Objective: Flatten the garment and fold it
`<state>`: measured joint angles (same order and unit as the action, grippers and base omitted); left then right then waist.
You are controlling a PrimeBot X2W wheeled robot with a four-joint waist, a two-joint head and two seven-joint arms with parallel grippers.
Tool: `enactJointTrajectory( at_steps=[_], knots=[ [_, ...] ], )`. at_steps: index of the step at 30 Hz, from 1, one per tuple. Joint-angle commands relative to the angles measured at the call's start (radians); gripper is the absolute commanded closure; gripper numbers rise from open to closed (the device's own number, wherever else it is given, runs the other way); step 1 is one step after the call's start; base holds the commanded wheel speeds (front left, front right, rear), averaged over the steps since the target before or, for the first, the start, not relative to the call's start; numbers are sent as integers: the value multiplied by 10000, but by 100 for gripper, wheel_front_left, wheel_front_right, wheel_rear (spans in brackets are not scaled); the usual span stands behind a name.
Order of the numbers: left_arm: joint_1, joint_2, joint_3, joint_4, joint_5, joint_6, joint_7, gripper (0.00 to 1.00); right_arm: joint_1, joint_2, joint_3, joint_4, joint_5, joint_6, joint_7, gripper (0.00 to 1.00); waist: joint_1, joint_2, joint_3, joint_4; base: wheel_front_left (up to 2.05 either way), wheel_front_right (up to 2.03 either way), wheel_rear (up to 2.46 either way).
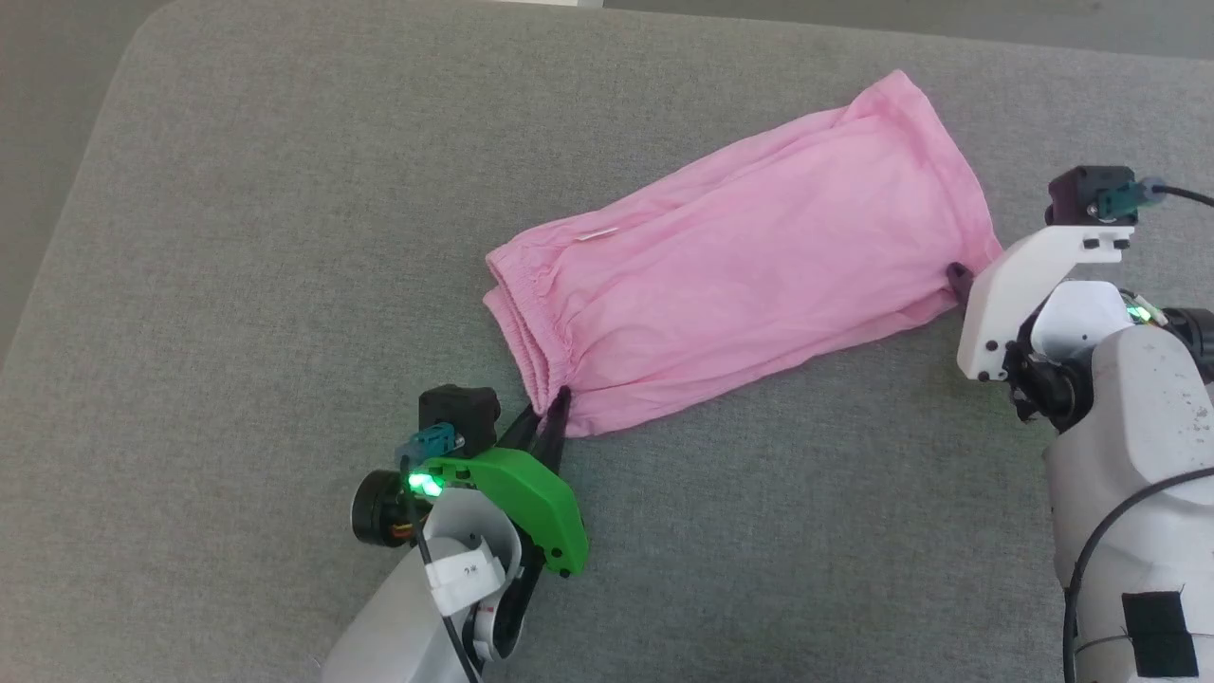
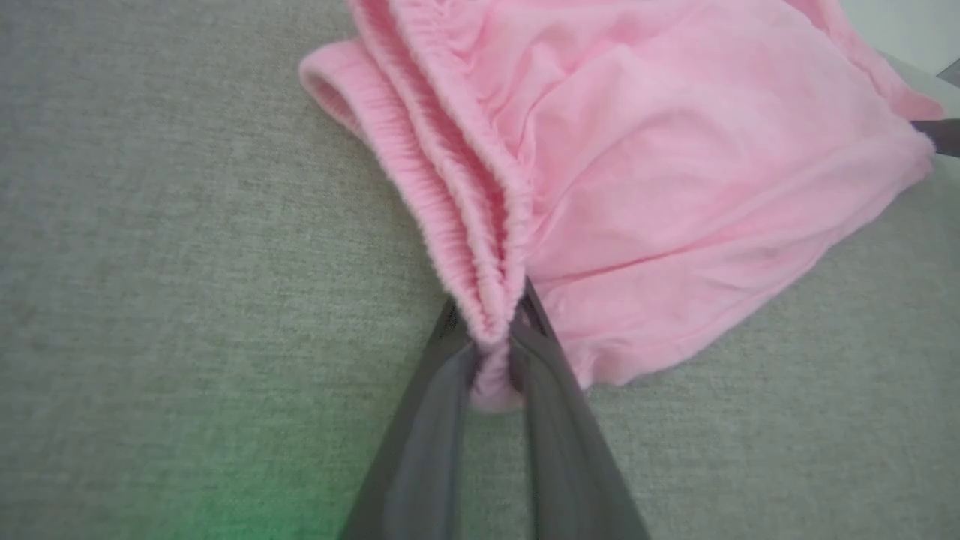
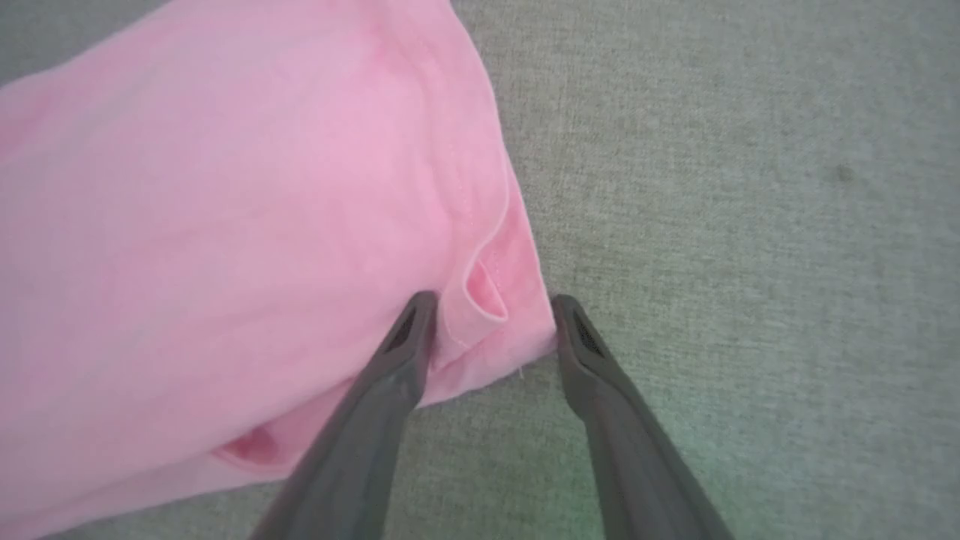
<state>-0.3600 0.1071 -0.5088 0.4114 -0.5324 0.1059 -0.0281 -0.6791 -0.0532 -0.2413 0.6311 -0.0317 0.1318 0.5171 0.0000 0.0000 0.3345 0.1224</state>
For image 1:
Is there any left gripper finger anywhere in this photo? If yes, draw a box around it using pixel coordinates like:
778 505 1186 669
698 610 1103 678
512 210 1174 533
497 405 544 459
535 384 573 476

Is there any pink cloth garment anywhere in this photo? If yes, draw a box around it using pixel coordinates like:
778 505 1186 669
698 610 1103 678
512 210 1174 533
483 69 1004 438

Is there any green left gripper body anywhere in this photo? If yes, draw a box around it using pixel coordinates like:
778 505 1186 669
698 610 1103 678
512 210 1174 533
423 447 590 579

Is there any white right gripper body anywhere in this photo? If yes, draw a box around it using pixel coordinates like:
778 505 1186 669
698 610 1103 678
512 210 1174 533
955 225 1135 383

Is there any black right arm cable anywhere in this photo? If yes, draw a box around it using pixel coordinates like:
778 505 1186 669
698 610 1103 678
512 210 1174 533
1062 176 1214 683

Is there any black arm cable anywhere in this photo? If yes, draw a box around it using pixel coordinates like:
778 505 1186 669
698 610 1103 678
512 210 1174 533
1062 176 1214 683
398 424 485 683

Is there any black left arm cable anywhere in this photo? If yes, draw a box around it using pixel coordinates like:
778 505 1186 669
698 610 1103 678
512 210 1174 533
398 424 485 683

